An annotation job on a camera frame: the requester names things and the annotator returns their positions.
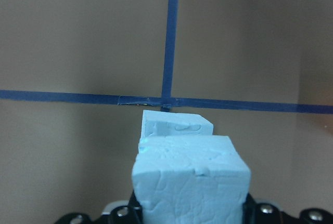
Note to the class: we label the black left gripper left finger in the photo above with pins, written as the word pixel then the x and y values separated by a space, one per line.
pixel 123 211

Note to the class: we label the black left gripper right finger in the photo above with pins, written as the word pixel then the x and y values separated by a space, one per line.
pixel 255 212

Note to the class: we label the light blue block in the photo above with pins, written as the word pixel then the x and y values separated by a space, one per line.
pixel 156 123
pixel 190 179

